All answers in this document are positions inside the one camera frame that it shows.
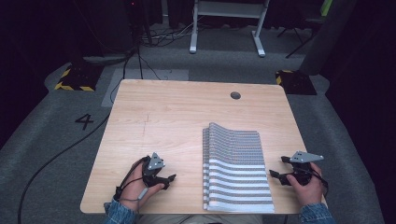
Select grey slanted column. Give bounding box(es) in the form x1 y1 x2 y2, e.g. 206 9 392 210
299 0 358 77

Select black tripod legs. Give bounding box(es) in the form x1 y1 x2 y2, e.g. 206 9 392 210
276 15 321 60

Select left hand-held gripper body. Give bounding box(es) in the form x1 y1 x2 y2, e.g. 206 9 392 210
141 151 172 189

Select person's right hand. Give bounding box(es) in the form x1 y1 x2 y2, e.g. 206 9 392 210
285 161 325 208

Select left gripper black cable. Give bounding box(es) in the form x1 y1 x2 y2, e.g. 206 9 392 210
112 156 150 203

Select wooden table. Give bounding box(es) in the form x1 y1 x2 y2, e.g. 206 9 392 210
79 78 328 216

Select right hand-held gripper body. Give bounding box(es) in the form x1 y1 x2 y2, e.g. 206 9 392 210
284 150 325 187

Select long black floor cable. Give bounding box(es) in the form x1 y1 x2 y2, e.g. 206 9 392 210
17 46 139 224

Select person's left hand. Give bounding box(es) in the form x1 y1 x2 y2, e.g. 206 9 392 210
119 157 166 213

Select grey cable plug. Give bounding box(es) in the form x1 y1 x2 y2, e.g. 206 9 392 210
136 187 149 201

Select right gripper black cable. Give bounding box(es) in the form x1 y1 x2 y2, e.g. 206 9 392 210
310 169 330 198

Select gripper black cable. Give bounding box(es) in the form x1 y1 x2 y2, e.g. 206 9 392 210
310 169 330 198
112 156 150 203

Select black yellow striped stand base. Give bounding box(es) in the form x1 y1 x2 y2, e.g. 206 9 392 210
275 69 318 96
53 63 105 92

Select white metal table frame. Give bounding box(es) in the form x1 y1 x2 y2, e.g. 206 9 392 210
189 0 271 58

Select bundle of floor cables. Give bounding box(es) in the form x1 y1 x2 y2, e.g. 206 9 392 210
139 18 204 49

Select striped folded cloth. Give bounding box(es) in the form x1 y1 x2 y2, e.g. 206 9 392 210
201 121 276 215

